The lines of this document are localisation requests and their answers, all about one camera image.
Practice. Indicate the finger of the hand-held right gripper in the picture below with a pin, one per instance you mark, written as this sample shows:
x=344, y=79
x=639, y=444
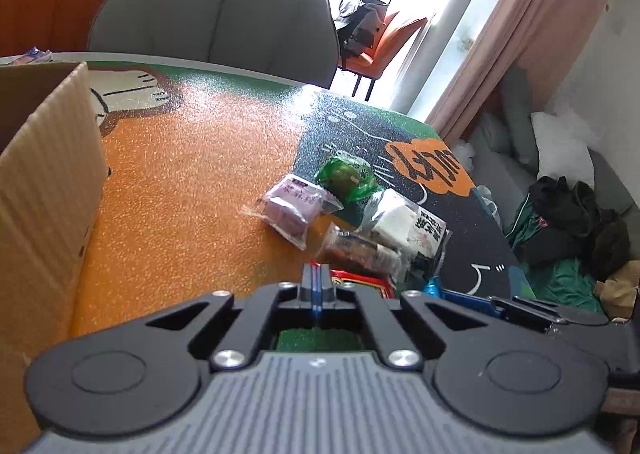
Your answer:
x=465, y=301

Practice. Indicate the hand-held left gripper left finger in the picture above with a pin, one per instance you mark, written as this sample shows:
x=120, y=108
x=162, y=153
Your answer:
x=309, y=291

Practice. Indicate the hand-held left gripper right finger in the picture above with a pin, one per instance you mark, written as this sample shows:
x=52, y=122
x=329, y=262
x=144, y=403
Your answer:
x=322, y=291

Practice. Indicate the red snack packet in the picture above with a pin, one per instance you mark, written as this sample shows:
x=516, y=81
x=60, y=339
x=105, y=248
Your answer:
x=362, y=281

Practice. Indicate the brown cardboard box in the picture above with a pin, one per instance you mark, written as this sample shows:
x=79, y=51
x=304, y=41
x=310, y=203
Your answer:
x=40, y=214

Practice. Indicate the blue snack packet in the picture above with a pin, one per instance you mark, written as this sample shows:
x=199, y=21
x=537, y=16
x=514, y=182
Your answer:
x=432, y=287

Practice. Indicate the clear packet with brown snack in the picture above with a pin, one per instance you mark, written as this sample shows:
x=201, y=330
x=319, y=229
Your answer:
x=357, y=249

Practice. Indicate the brown paper bag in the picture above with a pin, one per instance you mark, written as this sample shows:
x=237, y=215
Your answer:
x=620, y=290

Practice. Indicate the green cloth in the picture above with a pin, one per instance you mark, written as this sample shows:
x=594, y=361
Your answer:
x=560, y=284

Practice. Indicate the clear packet with purple pastry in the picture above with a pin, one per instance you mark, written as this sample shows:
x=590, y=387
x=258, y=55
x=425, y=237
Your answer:
x=295, y=206

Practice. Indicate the white and black snack packet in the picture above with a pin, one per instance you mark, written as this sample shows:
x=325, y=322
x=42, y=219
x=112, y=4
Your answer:
x=410, y=226

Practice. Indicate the crumpled white plastic bag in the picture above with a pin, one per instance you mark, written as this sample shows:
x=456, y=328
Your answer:
x=487, y=199

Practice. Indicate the green snack packet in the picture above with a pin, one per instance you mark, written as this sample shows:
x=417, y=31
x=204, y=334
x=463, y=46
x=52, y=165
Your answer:
x=347, y=176

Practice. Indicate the pile of dark clothes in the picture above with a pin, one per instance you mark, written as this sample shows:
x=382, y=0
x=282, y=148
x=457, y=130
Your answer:
x=575, y=219

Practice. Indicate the grey sofa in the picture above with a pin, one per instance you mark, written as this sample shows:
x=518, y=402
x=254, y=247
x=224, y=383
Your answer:
x=550, y=174

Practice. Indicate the colourful printed table mat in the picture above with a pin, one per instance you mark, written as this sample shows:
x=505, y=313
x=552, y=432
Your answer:
x=200, y=159

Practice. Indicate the white pillow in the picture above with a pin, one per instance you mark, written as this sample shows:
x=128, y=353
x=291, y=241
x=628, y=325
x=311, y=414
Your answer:
x=562, y=151

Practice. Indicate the orange dining chair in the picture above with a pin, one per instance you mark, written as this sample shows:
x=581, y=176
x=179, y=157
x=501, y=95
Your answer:
x=387, y=41

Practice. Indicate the black backpack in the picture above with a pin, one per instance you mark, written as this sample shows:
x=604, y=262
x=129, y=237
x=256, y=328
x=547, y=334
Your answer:
x=360, y=24

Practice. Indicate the pink curtain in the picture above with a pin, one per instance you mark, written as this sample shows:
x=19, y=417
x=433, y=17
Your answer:
x=520, y=34

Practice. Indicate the grey upholstered chair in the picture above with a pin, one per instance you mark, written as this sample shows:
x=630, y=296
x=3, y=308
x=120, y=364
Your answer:
x=220, y=9

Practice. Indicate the purple and white snack packet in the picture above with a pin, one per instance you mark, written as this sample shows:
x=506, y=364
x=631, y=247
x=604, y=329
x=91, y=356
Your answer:
x=32, y=55

